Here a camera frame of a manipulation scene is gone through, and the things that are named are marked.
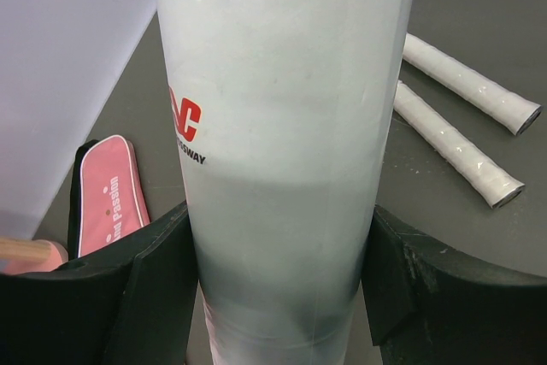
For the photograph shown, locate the pink racket bag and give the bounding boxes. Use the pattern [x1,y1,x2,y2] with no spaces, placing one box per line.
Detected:
[68,134,150,259]

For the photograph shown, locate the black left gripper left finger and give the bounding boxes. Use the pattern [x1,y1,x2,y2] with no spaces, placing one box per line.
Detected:
[1,204,197,364]

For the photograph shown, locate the pink three-tier wooden shelf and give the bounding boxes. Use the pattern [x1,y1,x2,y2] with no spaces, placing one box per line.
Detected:
[1,237,68,275]

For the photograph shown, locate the pink badminton racket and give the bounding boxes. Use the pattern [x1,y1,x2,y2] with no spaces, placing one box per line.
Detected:
[403,33,543,136]
[394,81,525,209]

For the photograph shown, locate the white shuttlecock tube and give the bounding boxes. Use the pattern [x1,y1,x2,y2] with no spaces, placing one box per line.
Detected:
[156,0,412,364]

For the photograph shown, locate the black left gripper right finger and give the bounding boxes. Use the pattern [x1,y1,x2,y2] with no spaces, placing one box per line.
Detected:
[362,207,546,364]

